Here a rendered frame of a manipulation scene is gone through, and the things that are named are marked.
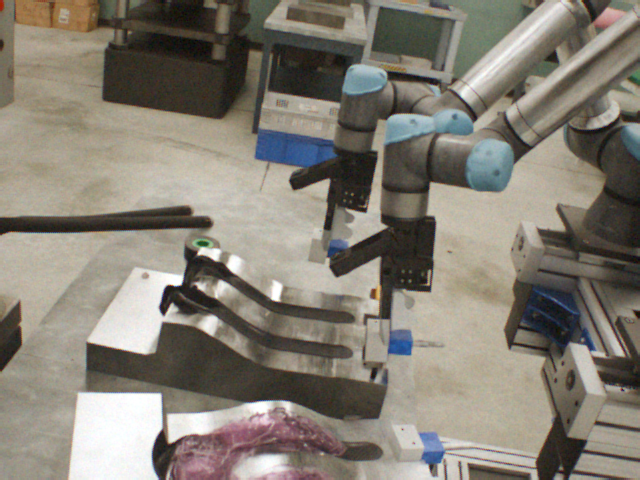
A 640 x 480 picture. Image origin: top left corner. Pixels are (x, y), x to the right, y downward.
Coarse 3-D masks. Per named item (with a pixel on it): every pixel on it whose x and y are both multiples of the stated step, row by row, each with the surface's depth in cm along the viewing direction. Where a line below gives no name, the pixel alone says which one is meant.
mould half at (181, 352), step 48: (144, 288) 126; (288, 288) 131; (96, 336) 111; (144, 336) 113; (192, 336) 107; (240, 336) 111; (288, 336) 116; (336, 336) 118; (192, 384) 111; (240, 384) 110; (288, 384) 109; (336, 384) 108; (384, 384) 108
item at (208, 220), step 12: (168, 216) 154; (180, 216) 157; (192, 216) 160; (204, 216) 163; (96, 228) 136; (108, 228) 139; (120, 228) 142; (132, 228) 145; (144, 228) 148; (156, 228) 151; (168, 228) 154
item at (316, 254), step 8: (320, 232) 138; (312, 240) 135; (320, 240) 135; (336, 240) 139; (344, 240) 139; (312, 248) 136; (320, 248) 136; (328, 248) 136; (336, 248) 136; (344, 248) 136; (312, 256) 137; (320, 256) 136; (328, 256) 137
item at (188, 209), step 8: (160, 208) 160; (168, 208) 162; (176, 208) 164; (184, 208) 166; (192, 208) 168; (112, 216) 148; (120, 216) 149; (128, 216) 151; (136, 216) 153; (144, 216) 155; (152, 216) 157; (160, 216) 160
